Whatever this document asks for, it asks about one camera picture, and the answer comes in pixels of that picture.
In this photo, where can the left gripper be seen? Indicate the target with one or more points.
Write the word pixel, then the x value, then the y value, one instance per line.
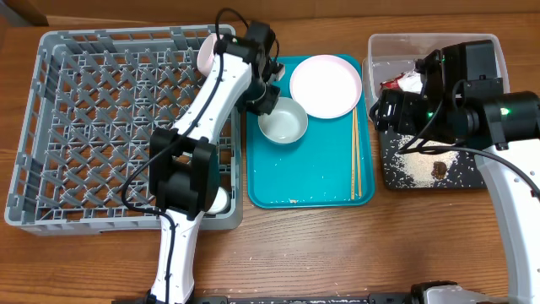
pixel 267 104

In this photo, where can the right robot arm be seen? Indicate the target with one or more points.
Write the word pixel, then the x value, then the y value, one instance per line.
pixel 462 107

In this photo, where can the brown food scrap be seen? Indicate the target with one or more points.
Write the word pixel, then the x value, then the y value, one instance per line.
pixel 439 170

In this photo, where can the grey plastic dish rack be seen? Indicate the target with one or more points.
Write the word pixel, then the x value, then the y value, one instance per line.
pixel 95 98

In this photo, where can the grey bowl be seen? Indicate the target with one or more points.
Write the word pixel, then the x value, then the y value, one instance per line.
pixel 286 124

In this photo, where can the left wooden chopstick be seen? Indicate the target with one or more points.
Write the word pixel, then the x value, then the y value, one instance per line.
pixel 353 170

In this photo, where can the clear plastic bin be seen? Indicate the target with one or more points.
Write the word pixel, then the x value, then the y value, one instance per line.
pixel 389 55

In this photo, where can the right wooden chopstick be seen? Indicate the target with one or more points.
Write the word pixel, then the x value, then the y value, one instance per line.
pixel 357 151

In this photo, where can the white cup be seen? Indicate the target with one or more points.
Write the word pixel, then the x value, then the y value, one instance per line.
pixel 221 202

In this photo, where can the teal serving tray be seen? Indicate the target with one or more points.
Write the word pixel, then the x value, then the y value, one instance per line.
pixel 314 171

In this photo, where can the rice pile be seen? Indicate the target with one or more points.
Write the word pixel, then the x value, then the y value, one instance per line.
pixel 417 164

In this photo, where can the large white plate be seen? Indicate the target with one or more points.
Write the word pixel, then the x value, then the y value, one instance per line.
pixel 326 86

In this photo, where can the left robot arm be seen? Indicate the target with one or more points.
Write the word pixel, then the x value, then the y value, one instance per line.
pixel 184 162

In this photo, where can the red wrapper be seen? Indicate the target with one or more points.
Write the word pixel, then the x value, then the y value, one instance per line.
pixel 392 83

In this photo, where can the white napkin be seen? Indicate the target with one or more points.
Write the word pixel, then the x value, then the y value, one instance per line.
pixel 411 83

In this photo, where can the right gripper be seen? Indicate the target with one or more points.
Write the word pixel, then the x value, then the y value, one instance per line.
pixel 388 111

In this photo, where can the wooden chopstick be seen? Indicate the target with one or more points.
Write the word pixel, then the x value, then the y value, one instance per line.
pixel 353 170
pixel 357 151

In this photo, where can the black tray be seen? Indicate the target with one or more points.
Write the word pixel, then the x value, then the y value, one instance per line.
pixel 464 173

